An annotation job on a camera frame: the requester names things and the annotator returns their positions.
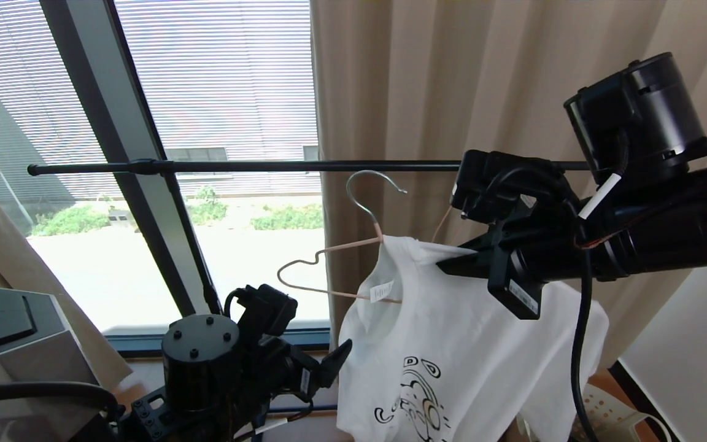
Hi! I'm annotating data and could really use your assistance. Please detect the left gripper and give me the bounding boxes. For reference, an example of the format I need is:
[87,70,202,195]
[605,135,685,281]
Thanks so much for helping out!
[240,344,331,425]

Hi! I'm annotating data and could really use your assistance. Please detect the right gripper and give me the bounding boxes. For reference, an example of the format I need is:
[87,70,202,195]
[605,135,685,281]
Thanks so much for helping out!
[487,165,707,321]

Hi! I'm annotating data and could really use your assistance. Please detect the pink clothes hanger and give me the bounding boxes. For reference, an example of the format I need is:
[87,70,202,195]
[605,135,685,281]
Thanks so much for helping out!
[431,204,454,244]
[277,170,403,306]

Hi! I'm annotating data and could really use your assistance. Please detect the white printed T-shirt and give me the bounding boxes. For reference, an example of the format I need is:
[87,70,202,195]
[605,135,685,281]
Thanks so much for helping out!
[335,235,611,442]

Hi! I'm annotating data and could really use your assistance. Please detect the white laundry basket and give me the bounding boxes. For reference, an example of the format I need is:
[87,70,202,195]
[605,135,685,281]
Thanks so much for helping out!
[578,384,673,442]

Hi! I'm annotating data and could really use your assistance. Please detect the black clothes rack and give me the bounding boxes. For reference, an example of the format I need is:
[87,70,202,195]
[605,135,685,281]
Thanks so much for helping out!
[27,158,590,416]

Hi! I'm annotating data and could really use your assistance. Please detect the beige curtain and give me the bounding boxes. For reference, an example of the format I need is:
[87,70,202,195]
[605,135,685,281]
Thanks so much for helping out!
[311,0,707,369]
[0,158,133,389]

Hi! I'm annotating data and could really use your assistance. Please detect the window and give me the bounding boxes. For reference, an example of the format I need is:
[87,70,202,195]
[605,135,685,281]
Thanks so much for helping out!
[0,0,331,358]

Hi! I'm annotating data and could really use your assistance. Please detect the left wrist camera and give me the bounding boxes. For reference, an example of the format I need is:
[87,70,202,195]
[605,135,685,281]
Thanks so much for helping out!
[225,284,299,363]

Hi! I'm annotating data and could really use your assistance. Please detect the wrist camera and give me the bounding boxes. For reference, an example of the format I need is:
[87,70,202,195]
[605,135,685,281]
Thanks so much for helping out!
[225,284,299,363]
[450,149,578,246]

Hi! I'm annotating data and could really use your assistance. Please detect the black cable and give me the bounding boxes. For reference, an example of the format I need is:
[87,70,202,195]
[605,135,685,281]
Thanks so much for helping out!
[0,286,255,425]
[485,165,623,442]

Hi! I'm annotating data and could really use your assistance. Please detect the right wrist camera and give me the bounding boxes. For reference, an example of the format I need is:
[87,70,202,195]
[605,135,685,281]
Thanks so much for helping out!
[450,149,578,246]

